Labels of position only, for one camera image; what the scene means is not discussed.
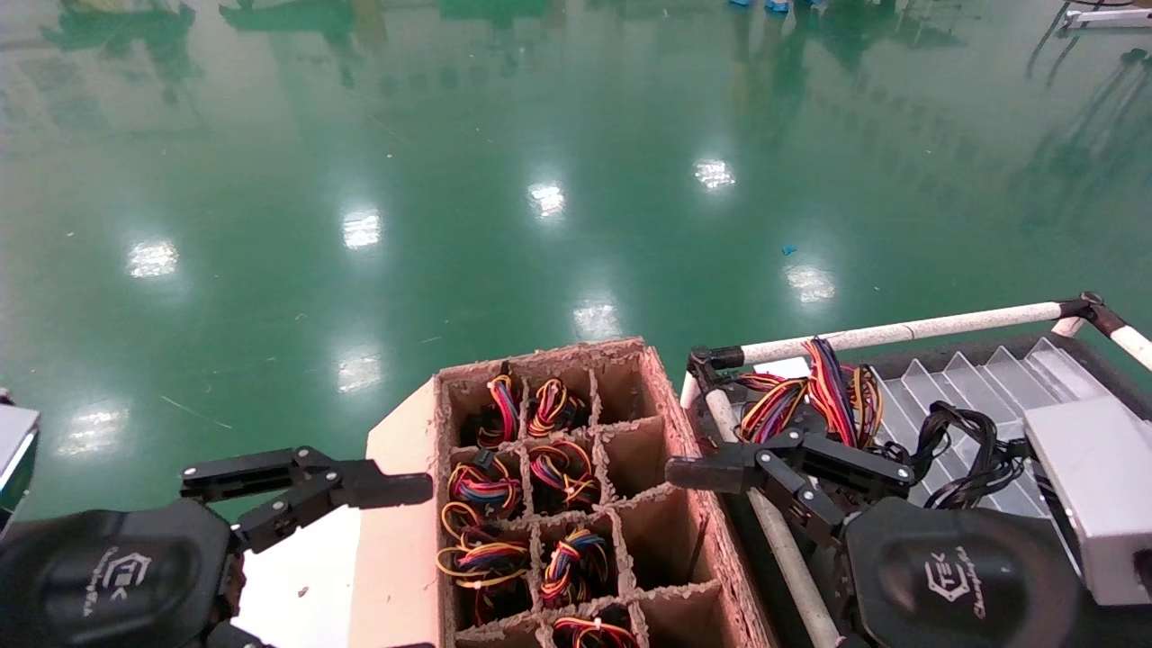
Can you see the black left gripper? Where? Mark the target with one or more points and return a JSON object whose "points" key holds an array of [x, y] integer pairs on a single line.
{"points": [[117, 576]]}

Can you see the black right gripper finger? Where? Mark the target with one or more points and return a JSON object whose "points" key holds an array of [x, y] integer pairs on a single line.
{"points": [[711, 472]]}

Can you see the white metal stand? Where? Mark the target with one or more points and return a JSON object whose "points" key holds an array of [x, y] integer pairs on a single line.
{"points": [[1107, 16]]}

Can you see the clear plastic divider tray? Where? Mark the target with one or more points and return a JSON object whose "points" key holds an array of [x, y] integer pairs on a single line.
{"points": [[972, 378]]}

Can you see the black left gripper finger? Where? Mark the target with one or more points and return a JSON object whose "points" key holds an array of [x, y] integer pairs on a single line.
{"points": [[387, 486]]}

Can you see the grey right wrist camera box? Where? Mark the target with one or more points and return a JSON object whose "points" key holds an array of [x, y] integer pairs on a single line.
{"points": [[1098, 486]]}

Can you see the brown cardboard divider box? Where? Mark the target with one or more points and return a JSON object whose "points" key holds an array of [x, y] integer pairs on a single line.
{"points": [[648, 450]]}

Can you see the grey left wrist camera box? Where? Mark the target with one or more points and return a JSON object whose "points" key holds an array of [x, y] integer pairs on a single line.
{"points": [[13, 450]]}

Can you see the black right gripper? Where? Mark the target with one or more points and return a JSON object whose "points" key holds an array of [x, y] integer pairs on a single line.
{"points": [[963, 576]]}

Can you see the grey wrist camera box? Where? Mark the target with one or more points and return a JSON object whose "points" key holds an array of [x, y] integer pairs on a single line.
{"points": [[13, 450], [1098, 486]]}

